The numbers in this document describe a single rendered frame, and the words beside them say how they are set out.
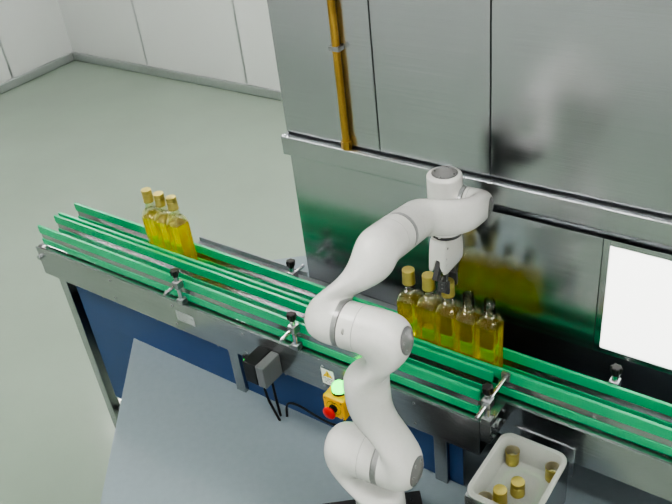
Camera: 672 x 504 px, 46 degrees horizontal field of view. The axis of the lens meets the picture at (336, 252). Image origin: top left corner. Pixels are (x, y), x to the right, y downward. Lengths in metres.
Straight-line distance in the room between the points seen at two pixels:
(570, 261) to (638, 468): 0.52
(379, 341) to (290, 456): 0.96
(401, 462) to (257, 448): 0.78
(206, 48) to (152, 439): 4.76
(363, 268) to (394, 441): 0.42
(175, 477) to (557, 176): 1.38
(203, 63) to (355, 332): 5.60
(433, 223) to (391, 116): 0.43
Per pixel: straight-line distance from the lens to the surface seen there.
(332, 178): 2.30
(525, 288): 2.11
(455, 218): 1.78
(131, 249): 2.82
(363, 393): 1.67
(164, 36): 7.25
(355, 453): 1.85
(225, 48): 6.77
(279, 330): 2.35
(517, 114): 1.91
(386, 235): 1.58
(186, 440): 2.57
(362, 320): 1.56
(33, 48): 8.10
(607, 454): 2.10
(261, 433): 2.53
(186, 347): 2.78
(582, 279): 2.02
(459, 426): 2.13
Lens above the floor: 2.56
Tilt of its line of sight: 34 degrees down
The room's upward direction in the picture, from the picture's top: 7 degrees counter-clockwise
